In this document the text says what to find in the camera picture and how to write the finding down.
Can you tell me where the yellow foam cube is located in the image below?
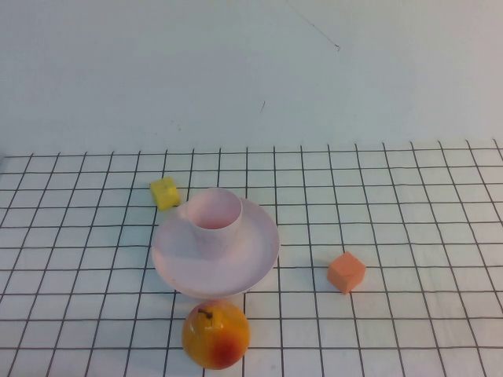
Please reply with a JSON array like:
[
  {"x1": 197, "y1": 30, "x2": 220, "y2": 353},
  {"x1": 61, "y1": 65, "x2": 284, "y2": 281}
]
[{"x1": 149, "y1": 176, "x2": 182, "y2": 214}]

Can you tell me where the pink round plate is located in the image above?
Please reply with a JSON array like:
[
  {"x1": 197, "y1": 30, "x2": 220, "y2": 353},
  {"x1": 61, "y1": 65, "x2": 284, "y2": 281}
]
[{"x1": 151, "y1": 196, "x2": 281, "y2": 298}]

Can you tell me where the pink plastic cup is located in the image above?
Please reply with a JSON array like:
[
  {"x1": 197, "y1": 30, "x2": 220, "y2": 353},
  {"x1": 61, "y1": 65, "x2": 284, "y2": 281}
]
[{"x1": 185, "y1": 188, "x2": 243, "y2": 262}]

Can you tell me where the white black grid mat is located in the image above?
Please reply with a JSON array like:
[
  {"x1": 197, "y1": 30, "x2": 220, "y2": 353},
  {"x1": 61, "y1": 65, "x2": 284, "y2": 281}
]
[{"x1": 0, "y1": 139, "x2": 503, "y2": 377}]

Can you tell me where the orange foam cube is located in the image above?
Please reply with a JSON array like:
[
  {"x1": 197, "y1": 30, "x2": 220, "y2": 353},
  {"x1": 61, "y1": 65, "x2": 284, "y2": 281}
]
[{"x1": 326, "y1": 251, "x2": 368, "y2": 295}]

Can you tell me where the yellow red apple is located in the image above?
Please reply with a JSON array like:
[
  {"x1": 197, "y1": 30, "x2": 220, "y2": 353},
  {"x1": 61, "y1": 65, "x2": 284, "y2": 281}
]
[{"x1": 181, "y1": 299, "x2": 252, "y2": 371}]

